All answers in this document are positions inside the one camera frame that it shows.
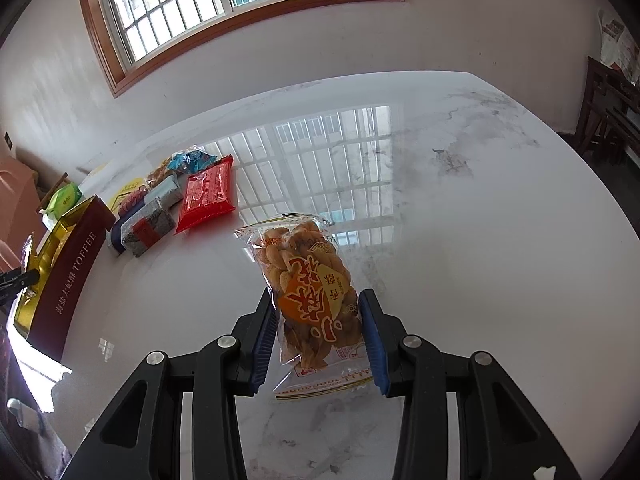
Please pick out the pink cardboard box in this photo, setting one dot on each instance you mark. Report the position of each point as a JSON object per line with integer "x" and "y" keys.
{"x": 15, "y": 200}

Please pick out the wall switch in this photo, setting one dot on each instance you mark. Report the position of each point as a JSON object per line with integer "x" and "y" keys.
{"x": 7, "y": 140}

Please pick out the maroon box with gold lining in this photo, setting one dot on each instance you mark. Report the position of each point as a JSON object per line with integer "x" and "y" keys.
{"x": 67, "y": 280}

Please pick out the grey packet with red label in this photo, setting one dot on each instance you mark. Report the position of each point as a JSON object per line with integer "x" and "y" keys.
{"x": 145, "y": 227}

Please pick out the navy and teal snack packet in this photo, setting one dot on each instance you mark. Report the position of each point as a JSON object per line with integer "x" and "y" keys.
{"x": 165, "y": 191}

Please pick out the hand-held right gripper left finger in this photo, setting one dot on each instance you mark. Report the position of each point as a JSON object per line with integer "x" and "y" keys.
{"x": 262, "y": 345}

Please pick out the blue candy packet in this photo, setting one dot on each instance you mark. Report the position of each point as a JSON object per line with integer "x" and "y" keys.
{"x": 192, "y": 160}

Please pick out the wall poster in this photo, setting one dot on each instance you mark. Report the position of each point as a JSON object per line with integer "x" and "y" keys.
{"x": 617, "y": 40}

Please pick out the fried dough twist packet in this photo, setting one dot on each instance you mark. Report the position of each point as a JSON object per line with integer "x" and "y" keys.
{"x": 310, "y": 290}

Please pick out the dark wooden chair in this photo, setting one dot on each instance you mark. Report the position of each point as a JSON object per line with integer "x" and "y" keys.
{"x": 607, "y": 110}

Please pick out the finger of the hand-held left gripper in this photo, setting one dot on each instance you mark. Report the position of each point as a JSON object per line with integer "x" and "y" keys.
{"x": 20, "y": 280}

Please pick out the red snack packet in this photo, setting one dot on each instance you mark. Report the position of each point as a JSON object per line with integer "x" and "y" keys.
{"x": 206, "y": 195}

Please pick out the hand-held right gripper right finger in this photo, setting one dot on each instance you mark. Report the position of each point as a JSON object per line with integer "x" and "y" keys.
{"x": 372, "y": 345}

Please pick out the small orange snack packet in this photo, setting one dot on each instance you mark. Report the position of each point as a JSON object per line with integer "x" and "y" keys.
{"x": 160, "y": 172}

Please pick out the light wooden chair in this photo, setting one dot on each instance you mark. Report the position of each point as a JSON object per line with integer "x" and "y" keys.
{"x": 52, "y": 187}

